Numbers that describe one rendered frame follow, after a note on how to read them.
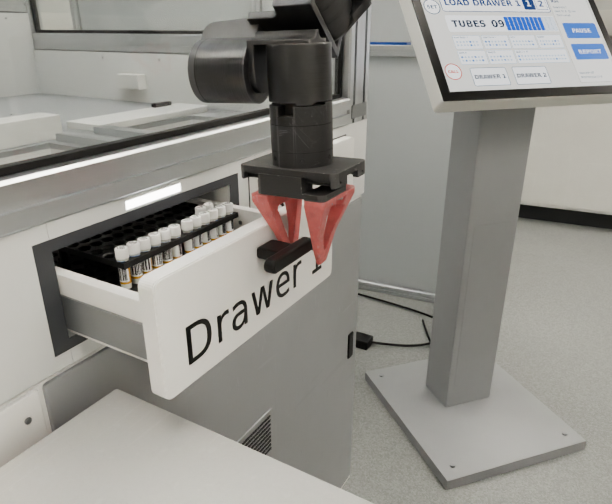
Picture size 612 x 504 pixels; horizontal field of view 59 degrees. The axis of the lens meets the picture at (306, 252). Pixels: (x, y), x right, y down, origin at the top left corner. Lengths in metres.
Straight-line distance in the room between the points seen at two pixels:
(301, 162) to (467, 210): 1.01
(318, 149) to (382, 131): 1.77
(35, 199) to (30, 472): 0.23
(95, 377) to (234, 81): 0.33
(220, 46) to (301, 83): 0.09
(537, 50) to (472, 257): 0.53
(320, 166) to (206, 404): 0.41
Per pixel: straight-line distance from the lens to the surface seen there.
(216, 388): 0.79
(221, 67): 0.50
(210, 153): 0.67
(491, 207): 1.49
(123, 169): 0.57
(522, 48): 1.41
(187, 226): 0.59
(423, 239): 2.32
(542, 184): 3.51
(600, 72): 1.51
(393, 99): 2.22
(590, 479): 1.72
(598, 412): 1.97
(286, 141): 0.48
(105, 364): 0.61
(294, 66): 0.47
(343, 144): 0.93
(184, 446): 0.52
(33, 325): 0.54
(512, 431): 1.73
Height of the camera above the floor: 1.10
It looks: 23 degrees down
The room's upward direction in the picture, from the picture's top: straight up
